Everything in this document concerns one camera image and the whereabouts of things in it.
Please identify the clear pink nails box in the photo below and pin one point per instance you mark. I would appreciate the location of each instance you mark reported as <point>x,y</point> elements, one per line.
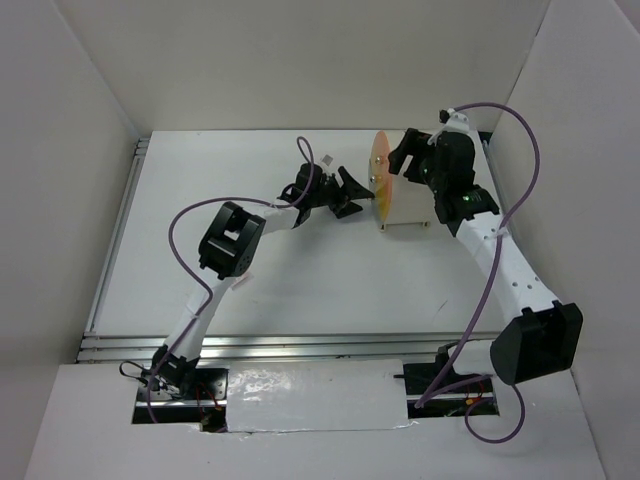
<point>238,283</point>

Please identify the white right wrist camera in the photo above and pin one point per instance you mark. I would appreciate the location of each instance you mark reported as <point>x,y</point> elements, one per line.
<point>453,121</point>

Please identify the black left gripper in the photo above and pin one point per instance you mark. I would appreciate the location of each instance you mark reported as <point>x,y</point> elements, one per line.
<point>350,189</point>

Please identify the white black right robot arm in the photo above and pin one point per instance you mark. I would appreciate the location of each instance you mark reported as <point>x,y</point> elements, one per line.
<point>541,333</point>

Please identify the orange drawer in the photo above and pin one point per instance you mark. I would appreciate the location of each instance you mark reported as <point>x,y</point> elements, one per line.
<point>379,175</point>
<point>380,148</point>

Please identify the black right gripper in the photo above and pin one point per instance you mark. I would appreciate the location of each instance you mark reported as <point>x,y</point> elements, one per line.
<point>409,144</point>

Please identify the cream cylindrical drawer organizer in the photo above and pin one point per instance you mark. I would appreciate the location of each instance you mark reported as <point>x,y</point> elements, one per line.
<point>411,203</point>

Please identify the white foil-taped cover panel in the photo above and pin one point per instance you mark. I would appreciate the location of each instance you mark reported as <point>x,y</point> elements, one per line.
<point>324,396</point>

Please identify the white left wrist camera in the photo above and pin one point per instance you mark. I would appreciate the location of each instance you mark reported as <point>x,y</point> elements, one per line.
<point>326,164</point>

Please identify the orange top drawer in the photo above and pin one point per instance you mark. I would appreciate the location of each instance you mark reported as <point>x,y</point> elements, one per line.
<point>380,148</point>

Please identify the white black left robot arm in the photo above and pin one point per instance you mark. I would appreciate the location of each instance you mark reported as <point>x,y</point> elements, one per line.
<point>227,249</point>

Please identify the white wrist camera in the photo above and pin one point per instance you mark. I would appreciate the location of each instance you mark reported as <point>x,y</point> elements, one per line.
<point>453,121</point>
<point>326,164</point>

